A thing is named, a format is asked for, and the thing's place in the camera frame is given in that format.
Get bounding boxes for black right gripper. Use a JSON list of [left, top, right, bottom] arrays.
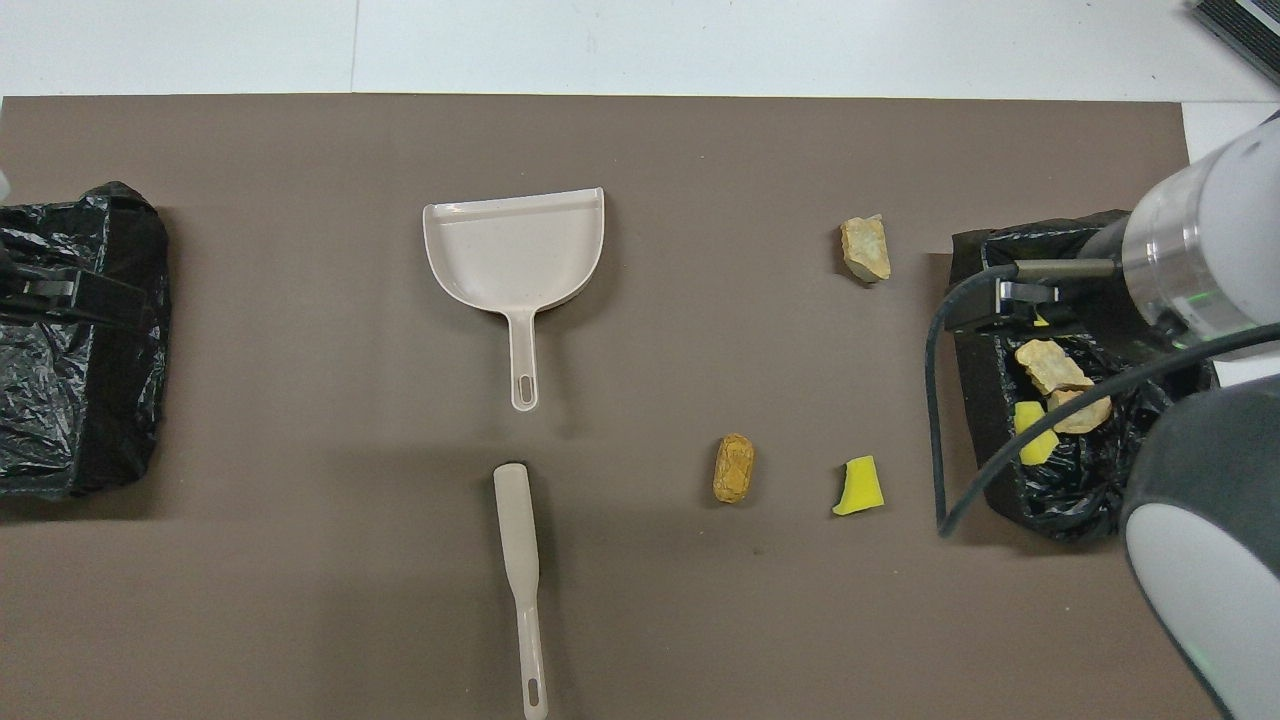
[[945, 280, 1151, 346]]

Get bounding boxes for striped yellow orange sponge scrap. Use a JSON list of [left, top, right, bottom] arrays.
[[1015, 339, 1096, 396]]

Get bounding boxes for pale sponge scrap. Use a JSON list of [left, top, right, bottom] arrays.
[[1047, 388, 1113, 435]]

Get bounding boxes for pale yellow rock-like chunk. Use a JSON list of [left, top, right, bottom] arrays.
[[840, 214, 892, 284]]

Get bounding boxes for yellow sponge wedge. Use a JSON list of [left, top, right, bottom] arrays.
[[1013, 400, 1061, 466]]

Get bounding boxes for small yellow green-backed sponge chunk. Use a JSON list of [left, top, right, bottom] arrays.
[[832, 455, 886, 517]]

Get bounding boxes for brown bread roll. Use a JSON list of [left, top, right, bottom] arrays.
[[712, 432, 756, 506]]

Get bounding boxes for beige plastic dustpan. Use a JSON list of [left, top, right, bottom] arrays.
[[422, 187, 607, 412]]

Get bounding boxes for beige brush black bristles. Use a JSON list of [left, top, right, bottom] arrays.
[[493, 462, 550, 720]]

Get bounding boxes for black bag lined bin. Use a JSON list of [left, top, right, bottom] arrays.
[[0, 180, 173, 498], [948, 208, 1244, 544]]

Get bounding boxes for black ribbed device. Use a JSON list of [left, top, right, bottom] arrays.
[[1188, 0, 1280, 89]]

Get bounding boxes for brown paper mat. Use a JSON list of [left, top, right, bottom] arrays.
[[0, 93, 1256, 720]]

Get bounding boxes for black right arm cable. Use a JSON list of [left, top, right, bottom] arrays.
[[925, 258, 1280, 538]]

